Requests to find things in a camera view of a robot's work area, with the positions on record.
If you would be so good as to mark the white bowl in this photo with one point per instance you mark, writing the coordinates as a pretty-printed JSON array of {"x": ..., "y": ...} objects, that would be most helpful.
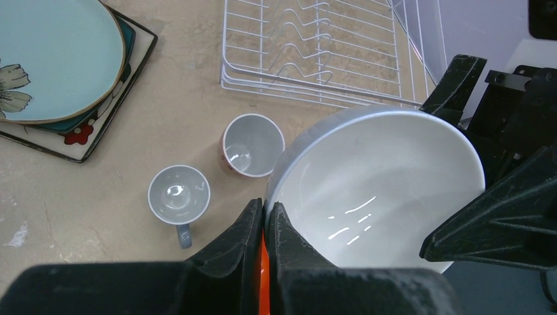
[{"x": 365, "y": 186}]

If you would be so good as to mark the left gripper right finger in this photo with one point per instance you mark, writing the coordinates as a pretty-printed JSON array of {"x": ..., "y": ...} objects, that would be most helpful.
[{"x": 302, "y": 281}]

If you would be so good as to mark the white wire dish rack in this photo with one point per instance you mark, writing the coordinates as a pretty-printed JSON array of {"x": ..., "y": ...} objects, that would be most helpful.
[{"x": 337, "y": 53}]

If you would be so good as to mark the orange bowl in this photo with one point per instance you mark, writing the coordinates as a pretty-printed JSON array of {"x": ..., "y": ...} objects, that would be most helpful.
[{"x": 264, "y": 291}]

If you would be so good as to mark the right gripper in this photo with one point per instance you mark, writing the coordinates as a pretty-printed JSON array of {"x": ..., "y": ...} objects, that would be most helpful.
[{"x": 451, "y": 94}]

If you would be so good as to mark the square floral plate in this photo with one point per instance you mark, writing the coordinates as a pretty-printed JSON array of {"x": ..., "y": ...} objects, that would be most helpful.
[{"x": 79, "y": 143}]

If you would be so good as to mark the grey blue mug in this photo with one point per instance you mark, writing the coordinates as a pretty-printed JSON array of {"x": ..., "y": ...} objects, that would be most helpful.
[{"x": 179, "y": 195}]

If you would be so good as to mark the pink floral mug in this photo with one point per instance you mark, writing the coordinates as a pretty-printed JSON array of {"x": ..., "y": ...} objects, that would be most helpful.
[{"x": 251, "y": 145}]

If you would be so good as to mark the teal round plate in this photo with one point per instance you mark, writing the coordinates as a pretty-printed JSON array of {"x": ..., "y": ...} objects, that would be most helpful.
[{"x": 59, "y": 59}]

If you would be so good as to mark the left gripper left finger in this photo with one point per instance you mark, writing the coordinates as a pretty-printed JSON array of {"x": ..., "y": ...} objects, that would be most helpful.
[{"x": 222, "y": 278}]

